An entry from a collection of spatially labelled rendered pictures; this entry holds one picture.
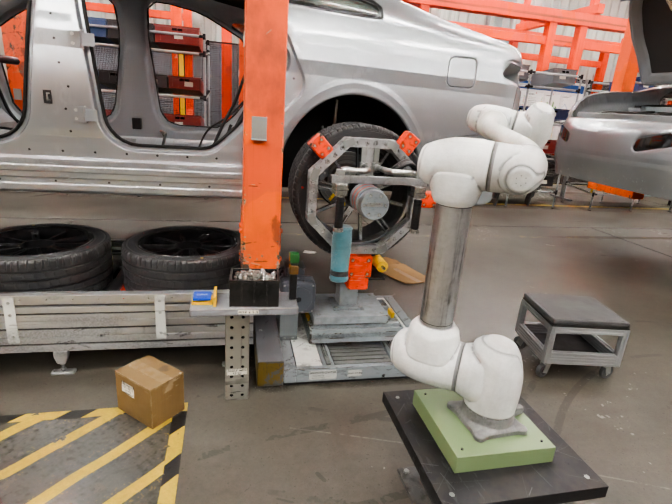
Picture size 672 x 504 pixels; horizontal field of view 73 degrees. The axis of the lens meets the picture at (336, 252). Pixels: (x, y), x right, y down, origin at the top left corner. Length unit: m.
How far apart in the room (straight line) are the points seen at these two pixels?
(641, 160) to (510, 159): 2.99
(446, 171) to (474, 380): 0.61
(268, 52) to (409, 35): 0.94
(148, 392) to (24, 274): 0.84
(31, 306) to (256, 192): 1.09
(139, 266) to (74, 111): 0.79
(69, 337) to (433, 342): 1.62
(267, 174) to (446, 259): 0.92
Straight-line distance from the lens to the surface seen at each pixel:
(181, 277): 2.27
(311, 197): 2.07
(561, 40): 13.00
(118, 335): 2.31
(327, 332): 2.35
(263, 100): 1.91
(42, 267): 2.42
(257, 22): 1.93
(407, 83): 2.59
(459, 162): 1.23
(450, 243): 1.30
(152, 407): 1.97
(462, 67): 2.72
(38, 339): 2.41
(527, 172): 1.20
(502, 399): 1.46
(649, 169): 4.14
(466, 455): 1.43
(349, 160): 2.63
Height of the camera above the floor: 1.25
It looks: 18 degrees down
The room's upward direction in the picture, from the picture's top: 4 degrees clockwise
